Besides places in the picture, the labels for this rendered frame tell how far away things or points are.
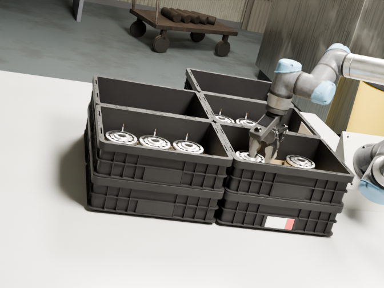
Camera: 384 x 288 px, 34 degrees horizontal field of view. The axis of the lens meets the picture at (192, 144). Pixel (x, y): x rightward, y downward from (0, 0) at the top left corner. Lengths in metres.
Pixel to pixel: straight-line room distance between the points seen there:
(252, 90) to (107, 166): 1.10
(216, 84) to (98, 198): 1.02
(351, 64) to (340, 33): 2.95
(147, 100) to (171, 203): 0.59
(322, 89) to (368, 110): 2.39
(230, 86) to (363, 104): 1.77
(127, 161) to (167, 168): 0.12
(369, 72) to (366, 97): 2.36
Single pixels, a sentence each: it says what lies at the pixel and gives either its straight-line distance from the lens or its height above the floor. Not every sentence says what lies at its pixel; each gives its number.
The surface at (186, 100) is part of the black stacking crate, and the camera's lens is 2.40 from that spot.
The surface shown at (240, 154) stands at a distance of 2.12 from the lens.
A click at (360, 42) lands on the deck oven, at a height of 0.86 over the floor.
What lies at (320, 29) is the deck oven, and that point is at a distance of 5.26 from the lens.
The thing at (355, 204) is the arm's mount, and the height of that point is 0.72.
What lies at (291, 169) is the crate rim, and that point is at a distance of 1.94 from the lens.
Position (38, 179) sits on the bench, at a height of 0.70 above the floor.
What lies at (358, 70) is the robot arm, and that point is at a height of 1.24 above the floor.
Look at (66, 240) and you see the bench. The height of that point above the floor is 0.70.
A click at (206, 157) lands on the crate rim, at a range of 1.85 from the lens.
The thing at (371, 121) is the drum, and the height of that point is 0.48.
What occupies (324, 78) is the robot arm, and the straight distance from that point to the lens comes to 1.98.
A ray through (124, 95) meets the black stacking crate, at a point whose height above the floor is 0.87.
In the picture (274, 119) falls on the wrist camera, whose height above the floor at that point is 1.02.
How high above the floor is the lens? 1.64
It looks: 22 degrees down
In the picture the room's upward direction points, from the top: 14 degrees clockwise
